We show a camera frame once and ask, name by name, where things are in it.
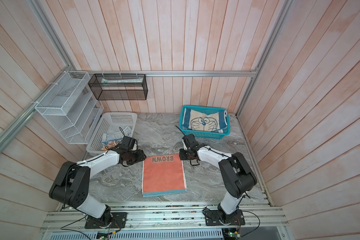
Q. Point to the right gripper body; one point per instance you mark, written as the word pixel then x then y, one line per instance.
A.
pixel 184 154

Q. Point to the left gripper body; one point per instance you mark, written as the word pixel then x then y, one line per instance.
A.
pixel 135 157

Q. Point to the small patterned cloth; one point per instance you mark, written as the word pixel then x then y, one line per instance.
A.
pixel 111 140

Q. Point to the red orange towel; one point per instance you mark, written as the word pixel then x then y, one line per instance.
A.
pixel 163 175

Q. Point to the white laundry basket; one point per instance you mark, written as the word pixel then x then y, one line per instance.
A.
pixel 109 123

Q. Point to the teal plastic basket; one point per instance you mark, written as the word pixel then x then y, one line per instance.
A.
pixel 205 110

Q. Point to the blue patterned towel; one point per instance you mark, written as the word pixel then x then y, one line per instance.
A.
pixel 197 121

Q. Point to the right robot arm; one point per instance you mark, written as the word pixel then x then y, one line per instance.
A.
pixel 236 172

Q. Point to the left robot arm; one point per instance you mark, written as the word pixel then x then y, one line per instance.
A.
pixel 71 186

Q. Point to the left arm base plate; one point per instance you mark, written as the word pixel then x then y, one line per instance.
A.
pixel 109 219

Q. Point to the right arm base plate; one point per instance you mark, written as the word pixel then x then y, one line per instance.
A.
pixel 220 218

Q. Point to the black wire mesh basket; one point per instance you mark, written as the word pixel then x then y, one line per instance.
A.
pixel 114 87

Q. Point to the white wire mesh shelf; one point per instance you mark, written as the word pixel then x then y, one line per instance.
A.
pixel 70 108

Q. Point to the aluminium frame rail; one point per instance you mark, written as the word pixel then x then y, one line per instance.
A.
pixel 235 73

